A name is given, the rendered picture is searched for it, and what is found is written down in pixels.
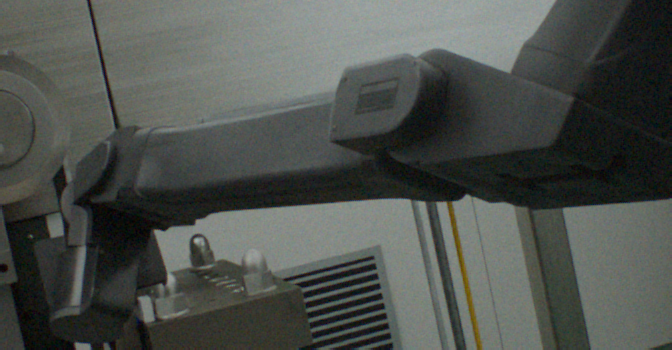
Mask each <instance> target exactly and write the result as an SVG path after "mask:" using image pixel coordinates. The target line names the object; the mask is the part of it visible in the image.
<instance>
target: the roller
mask: <svg viewBox="0 0 672 350"><path fill-rule="evenodd" d="M0 90H2V91H7V92H10V94H12V95H14V96H15V97H18V98H19V99H20V100H22V101H23V102H24V103H25V105H26V106H27V108H28V110H29V112H30V114H31V116H33V119H34V125H35V134H34V140H33V143H31V145H30V147H29V149H28V152H27V153H26V154H25V155H24V157H23V158H21V159H20V160H19V161H17V162H15V163H13V164H11V165H9V167H6V168H0V188H2V187H8V186H12V185H15V184H17V183H21V182H23V181H24V179H26V178H28V177H29V176H31V175H33V174H34V173H35V172H36V171H37V170H38V169H39V168H40V167H41V165H42V164H43V162H44V161H45V159H46V157H48V156H49V153H50V150H51V147H52V144H53V140H54V119H53V115H52V111H51V109H50V105H49V103H48V101H46V100H45V98H44V97H43V95H42V94H41V92H40V91H39V89H38V88H37V87H36V86H34V85H33V84H31V83H30V82H28V81H27V80H25V79H23V77H22V76H19V75H16V74H14V73H11V72H7V71H0Z"/></svg>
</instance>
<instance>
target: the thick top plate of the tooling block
mask: <svg viewBox="0 0 672 350"><path fill-rule="evenodd" d="M216 262H217V265H214V267H211V268H208V269H203V270H197V271H190V270H189V269H190V268H192V267H190V268H186V269H182V270H178V271H173V272H169V273H171V274H173V275H174V276H175V277H177V279H178V282H179V284H180V288H181V292H183V293H184V297H185V301H186V306H187V307H188V308H189V309H191V312H189V313H187V314H185V315H182V316H179V317H174V318H170V319H165V320H155V321H151V322H146V323H145V322H144V321H143V320H142V317H141V312H140V307H139V304H136V305H135V306H134V312H132V313H135V314H136V315H137V316H138V318H139V320H140V323H139V333H140V338H141V343H142V348H143V350H292V349H295V348H299V347H304V346H307V345H311V344H313V340H312V334H311V330H310V325H309V319H308V315H307V310H306V304H305V300H304V295H302V289H301V287H299V286H296V285H293V284H291V283H287V282H284V281H281V279H279V278H276V277H273V283H274V285H277V289H274V290H272V291H269V292H265V293H260V294H255V296H242V292H243V291H244V290H243V286H242V281H241V274H243V273H242V268H241V265H240V264H237V263H234V262H231V261H228V260H225V259H221V260H216ZM144 290H145V294H146V296H147V297H149V298H151V304H152V308H153V309H154V311H155V307H154V302H153V299H154V298H155V296H154V291H153V286H151V287H147V288H144Z"/></svg>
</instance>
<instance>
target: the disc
mask: <svg viewBox="0 0 672 350"><path fill-rule="evenodd" d="M0 71H7V72H11V73H14V74H16V75H19V76H22V77H23V79H25V80H27V81H28V82H30V83H31V84H33V85H34V86H36V87H37V88H38V89H39V91H40V92H41V94H42V95H43V97H44V98H45V100H46V101H48V103H49V105H50V109H51V111H52V115H53V119H54V140H53V144H52V147H51V150H50V153H49V156H48V157H46V159H45V161H44V162H43V164H42V165H41V167H40V168H39V169H38V170H37V171H36V172H35V173H34V174H33V175H31V176H29V177H28V178H26V179H24V181H23V182H21V183H17V184H15V185H12V186H8V187H2V188H0V204H8V203H12V202H16V201H20V200H23V199H25V198H27V197H29V196H31V194H34V193H36V192H37V191H39V190H40V189H41V188H43V187H44V186H45V185H46V184H48V183H49V182H50V181H51V179H52V178H53V177H54V176H55V174H56V173H57V172H58V170H59V169H60V167H61V164H63V162H64V160H65V158H66V155H67V152H68V148H69V144H70V135H71V125H70V116H69V112H68V107H67V104H66V102H65V100H64V97H63V95H62V94H60V91H59V89H58V88H57V86H56V85H55V84H54V83H53V81H52V80H51V78H50V77H49V76H48V75H46V74H45V73H43V72H42V71H41V70H40V69H38V68H37V67H35V66H34V65H31V63H29V62H27V61H25V60H22V59H20V58H16V57H12V56H8V55H1V54H0ZM28 149H29V148H28ZM28 149H27V152H28ZM27 152H26V153H27ZM26 153H25V154H26ZM25 154H24V155H25ZM24 155H23V156H22V157H21V158H23V157H24ZM21 158H20V159H21ZM20 159H19V160H20ZM19 160H16V161H15V162H17V161H19ZM15 162H13V163H15ZM13 163H11V164H13ZM11 164H8V165H5V167H0V168H6V167H9V165H11Z"/></svg>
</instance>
